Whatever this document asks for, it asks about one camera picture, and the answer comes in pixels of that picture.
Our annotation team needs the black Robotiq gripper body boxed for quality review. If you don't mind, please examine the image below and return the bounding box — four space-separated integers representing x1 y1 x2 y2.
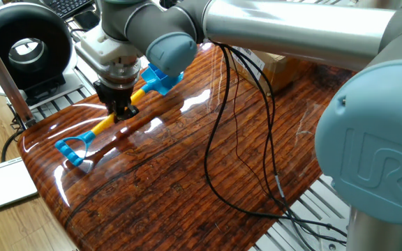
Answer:
93 79 134 109

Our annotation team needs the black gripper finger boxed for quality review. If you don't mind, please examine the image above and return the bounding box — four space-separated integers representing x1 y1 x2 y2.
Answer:
123 103 140 121
105 102 126 123

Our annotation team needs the blue yellow toy shovel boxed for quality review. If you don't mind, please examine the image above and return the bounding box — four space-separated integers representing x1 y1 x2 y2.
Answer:
54 63 184 167

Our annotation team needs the blue plastic building block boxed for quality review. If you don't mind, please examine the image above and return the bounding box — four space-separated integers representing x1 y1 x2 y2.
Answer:
150 63 184 88

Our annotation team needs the black smartphone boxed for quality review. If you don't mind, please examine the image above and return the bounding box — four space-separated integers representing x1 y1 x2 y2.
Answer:
73 10 101 32

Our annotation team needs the wood-grain table mat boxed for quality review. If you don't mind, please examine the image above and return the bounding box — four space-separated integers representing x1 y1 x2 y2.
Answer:
15 41 355 251

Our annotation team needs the black keyboard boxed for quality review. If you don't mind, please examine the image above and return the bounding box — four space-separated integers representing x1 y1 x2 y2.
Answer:
45 0 96 20

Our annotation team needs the white flat board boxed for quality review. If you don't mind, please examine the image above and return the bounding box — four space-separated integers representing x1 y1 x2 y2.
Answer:
0 157 38 216

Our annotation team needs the taped cardboard box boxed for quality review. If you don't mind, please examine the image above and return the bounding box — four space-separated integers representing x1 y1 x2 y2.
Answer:
228 45 303 96

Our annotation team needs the white ring light base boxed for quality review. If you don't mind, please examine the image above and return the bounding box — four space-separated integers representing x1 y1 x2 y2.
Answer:
0 62 85 111

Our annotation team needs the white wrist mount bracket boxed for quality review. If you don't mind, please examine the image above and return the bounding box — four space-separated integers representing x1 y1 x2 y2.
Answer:
75 24 145 76

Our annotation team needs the thick black cable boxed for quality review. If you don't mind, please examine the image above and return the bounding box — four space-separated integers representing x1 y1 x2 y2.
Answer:
203 43 348 242

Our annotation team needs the thin black cable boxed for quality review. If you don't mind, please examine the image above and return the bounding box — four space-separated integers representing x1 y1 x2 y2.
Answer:
228 48 271 198

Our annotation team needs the brown metal post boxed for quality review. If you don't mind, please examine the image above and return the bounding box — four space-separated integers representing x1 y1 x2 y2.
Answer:
0 20 37 128

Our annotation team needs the black floor cable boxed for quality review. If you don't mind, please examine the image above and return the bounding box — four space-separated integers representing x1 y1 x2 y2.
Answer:
0 104 27 163

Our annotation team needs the black cable with grey sleeve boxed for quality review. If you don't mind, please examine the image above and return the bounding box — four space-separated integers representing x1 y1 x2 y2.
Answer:
256 52 319 251

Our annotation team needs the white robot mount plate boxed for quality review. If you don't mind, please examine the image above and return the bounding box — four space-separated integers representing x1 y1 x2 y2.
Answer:
318 218 349 251

